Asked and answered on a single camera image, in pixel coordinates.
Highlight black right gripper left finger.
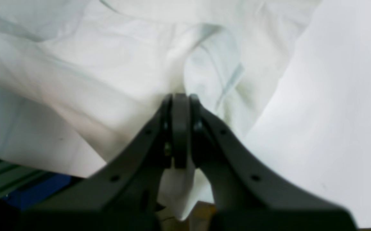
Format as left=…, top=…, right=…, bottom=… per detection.
left=19, top=94, right=189, bottom=231

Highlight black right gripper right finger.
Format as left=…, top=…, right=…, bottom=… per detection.
left=189, top=95, right=356, bottom=231

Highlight white printed t-shirt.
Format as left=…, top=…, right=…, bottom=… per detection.
left=0, top=0, right=321, bottom=222

